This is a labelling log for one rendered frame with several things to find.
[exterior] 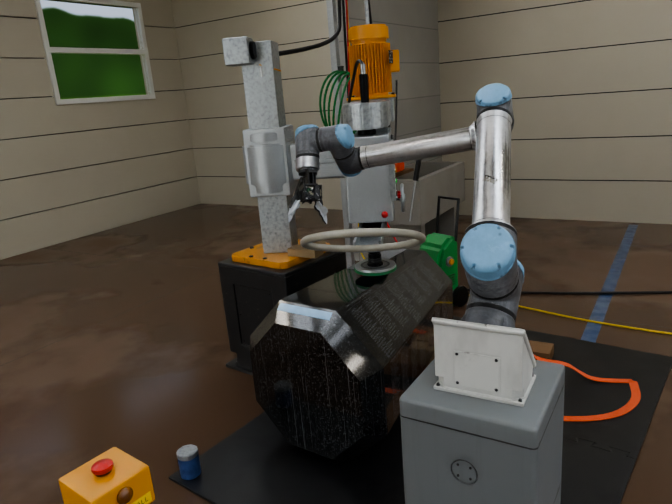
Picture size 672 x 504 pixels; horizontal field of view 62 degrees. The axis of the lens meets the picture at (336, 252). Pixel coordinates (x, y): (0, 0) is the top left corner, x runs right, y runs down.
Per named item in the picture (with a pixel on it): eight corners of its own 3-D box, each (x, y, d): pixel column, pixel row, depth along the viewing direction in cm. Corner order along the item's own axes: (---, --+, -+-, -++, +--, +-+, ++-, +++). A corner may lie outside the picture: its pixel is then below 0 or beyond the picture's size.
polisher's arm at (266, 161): (239, 188, 340) (234, 146, 333) (255, 179, 373) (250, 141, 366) (360, 181, 328) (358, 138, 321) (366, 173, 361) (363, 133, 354)
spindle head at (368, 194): (355, 214, 310) (349, 131, 298) (395, 211, 308) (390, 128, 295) (349, 229, 276) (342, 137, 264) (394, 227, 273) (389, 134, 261)
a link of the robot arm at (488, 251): (519, 298, 161) (519, 107, 198) (515, 269, 147) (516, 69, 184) (465, 298, 167) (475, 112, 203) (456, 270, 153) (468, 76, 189)
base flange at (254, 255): (228, 260, 363) (227, 253, 362) (280, 242, 400) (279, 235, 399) (284, 270, 334) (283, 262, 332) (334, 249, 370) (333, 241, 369)
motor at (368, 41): (350, 100, 346) (345, 31, 335) (401, 96, 342) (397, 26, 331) (346, 101, 319) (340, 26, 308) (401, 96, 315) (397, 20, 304)
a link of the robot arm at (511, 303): (518, 327, 175) (527, 278, 182) (514, 303, 161) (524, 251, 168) (469, 319, 181) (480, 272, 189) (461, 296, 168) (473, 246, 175)
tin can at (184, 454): (198, 464, 278) (194, 441, 274) (204, 475, 269) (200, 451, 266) (178, 472, 273) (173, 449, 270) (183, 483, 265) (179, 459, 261)
